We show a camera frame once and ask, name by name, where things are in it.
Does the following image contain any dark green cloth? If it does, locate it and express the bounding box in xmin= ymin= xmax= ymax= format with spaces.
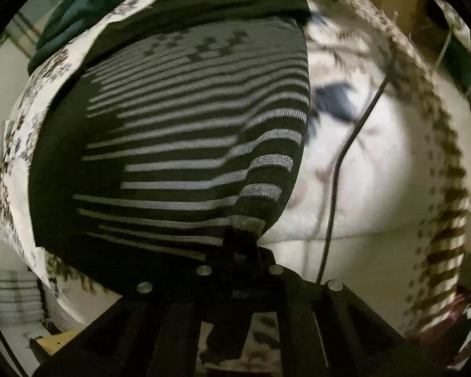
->
xmin=27 ymin=0 xmax=152 ymax=76

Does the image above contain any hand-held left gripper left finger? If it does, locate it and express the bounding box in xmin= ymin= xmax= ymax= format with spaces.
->
xmin=33 ymin=228 xmax=243 ymax=377

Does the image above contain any black grey-striped knit garment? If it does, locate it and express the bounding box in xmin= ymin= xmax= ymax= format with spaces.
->
xmin=27 ymin=0 xmax=314 ymax=280

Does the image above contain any white floral blanket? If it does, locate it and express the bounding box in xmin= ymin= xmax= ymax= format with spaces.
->
xmin=0 ymin=0 xmax=471 ymax=368

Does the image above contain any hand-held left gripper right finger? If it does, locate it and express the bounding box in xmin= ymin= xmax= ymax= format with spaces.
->
xmin=242 ymin=229 xmax=445 ymax=377

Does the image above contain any black cable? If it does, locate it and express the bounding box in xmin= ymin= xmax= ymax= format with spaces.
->
xmin=315 ymin=47 xmax=398 ymax=284

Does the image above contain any brown cardboard box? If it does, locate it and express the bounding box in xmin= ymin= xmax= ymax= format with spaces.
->
xmin=367 ymin=0 xmax=440 ymax=53

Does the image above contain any green plaid cloth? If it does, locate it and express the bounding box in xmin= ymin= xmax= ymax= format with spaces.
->
xmin=0 ymin=268 xmax=46 ymax=325

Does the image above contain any red patterned cloth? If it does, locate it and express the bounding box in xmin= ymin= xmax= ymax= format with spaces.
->
xmin=406 ymin=287 xmax=471 ymax=366

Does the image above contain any yellow wooden board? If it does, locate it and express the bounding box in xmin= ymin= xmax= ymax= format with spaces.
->
xmin=29 ymin=328 xmax=83 ymax=358

